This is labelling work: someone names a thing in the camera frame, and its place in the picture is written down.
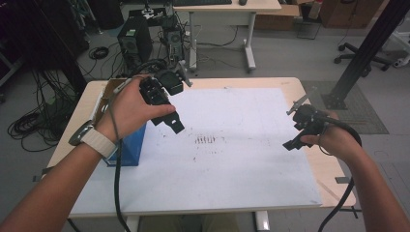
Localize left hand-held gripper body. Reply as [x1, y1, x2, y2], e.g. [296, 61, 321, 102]
[139, 58, 194, 106]

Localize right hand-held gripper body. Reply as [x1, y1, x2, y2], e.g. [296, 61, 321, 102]
[285, 86, 327, 136]

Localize person's left hand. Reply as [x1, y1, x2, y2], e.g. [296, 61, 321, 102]
[96, 74, 177, 143]

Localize person's right hand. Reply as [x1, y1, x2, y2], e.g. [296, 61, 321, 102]
[301, 110, 364, 162]

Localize blue box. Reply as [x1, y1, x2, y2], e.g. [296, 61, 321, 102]
[105, 123, 148, 167]

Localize black computer tower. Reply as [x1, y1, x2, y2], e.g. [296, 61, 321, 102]
[116, 14, 154, 70]

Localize open computer case with fan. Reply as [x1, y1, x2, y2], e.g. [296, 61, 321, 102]
[161, 15, 187, 64]

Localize grey floor mat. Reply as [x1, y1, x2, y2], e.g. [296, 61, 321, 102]
[301, 80, 390, 135]

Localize white table mat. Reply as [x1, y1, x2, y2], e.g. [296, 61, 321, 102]
[69, 86, 323, 217]

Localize black office chair base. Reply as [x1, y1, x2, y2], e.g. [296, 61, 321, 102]
[333, 42, 394, 73]

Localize white table leg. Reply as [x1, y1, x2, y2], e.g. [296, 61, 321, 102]
[125, 216, 141, 232]
[254, 210, 271, 232]

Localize black keyboard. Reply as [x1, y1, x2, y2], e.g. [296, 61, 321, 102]
[173, 0, 233, 7]

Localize large brown cardboard box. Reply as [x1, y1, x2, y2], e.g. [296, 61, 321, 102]
[254, 4, 303, 32]

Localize white-legged wooden desk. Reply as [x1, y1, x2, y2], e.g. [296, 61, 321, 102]
[172, 0, 282, 73]

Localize brown cabinet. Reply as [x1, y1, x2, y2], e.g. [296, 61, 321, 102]
[318, 0, 390, 29]

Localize person's olive trousers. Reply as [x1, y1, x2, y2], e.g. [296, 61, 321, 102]
[138, 213, 241, 232]

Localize dark curtain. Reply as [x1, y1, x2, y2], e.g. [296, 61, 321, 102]
[0, 0, 90, 96]

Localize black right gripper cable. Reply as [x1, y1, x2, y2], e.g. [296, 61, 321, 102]
[313, 114, 364, 232]

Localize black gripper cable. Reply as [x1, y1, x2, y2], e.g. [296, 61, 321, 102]
[108, 58, 168, 232]
[313, 114, 364, 232]

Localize coiled black cable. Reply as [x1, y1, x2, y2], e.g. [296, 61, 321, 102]
[88, 45, 110, 61]

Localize white strap wristwatch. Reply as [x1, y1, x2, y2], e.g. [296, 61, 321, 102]
[68, 119, 119, 160]

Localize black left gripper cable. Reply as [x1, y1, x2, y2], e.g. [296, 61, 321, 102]
[108, 58, 168, 232]

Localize black metal post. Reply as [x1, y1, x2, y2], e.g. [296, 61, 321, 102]
[321, 0, 410, 110]

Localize tangle of black floor cables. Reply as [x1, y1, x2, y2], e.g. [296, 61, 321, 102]
[7, 69, 80, 153]

